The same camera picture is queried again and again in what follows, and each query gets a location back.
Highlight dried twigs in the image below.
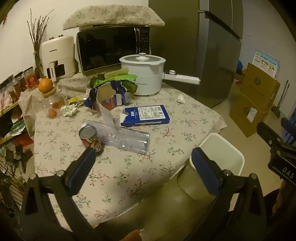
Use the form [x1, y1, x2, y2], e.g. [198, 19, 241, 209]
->
[27, 9, 54, 79]

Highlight small floral cloth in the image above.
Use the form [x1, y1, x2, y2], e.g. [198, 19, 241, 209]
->
[20, 73, 90, 137]

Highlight white electric pot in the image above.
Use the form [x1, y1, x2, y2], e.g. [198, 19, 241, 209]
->
[119, 53, 200, 96]

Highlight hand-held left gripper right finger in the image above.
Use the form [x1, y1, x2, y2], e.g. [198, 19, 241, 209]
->
[185, 146, 271, 241]

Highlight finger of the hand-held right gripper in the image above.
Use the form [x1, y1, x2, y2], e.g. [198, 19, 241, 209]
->
[257, 122, 285, 151]

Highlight white air fryer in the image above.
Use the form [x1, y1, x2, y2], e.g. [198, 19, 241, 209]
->
[41, 35, 77, 81]

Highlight torn blue carton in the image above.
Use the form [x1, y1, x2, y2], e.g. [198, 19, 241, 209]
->
[83, 80, 137, 116]

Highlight green plastic bag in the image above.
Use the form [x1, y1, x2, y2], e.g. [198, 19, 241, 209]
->
[90, 68, 138, 94]

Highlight clear plastic bottle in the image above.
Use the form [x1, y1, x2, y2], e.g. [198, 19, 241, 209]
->
[87, 120, 151, 155]

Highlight clear glass jar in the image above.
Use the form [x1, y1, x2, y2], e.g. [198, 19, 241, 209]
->
[41, 88, 67, 119]

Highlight large orange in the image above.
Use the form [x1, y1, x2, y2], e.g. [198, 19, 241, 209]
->
[38, 77, 53, 93]

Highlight blue white printed poster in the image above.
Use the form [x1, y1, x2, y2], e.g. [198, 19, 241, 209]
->
[252, 49, 281, 78]

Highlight black microwave oven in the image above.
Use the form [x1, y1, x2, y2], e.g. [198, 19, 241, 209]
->
[76, 26, 152, 76]

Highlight grey refrigerator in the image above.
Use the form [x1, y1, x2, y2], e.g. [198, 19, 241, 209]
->
[148, 0, 243, 108]

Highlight white trash bin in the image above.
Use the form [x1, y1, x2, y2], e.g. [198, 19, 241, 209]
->
[180, 133, 245, 200]

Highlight blue box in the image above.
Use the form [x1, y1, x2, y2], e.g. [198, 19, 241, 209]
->
[120, 105, 170, 127]

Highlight red label bottle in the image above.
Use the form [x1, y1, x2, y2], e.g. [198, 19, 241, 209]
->
[24, 70, 38, 90]

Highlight floral microwave cover cloth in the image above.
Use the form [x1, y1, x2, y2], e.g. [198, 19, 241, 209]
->
[63, 5, 165, 30]

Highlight cluttered metal shelf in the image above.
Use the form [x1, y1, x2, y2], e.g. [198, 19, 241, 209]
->
[0, 102, 35, 209]

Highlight yellow wrapper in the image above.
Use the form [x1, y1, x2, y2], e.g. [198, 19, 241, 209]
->
[67, 97, 85, 107]

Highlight dark chair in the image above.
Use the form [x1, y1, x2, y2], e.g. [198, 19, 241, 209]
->
[280, 118, 296, 145]

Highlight metal drink can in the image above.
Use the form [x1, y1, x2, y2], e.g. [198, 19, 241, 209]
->
[79, 126, 104, 157]

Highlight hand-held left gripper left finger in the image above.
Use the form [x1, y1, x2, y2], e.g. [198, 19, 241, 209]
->
[20, 146, 102, 241]

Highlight person's right forearm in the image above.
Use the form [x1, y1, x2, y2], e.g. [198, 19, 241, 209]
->
[264, 179, 296, 241]

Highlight white paper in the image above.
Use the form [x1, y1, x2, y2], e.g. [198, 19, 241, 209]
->
[60, 104, 78, 117]

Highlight dark green squash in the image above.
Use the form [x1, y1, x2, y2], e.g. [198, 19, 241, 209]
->
[90, 73, 105, 87]

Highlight amber glass bottle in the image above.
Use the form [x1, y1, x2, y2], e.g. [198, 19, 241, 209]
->
[13, 79, 25, 100]

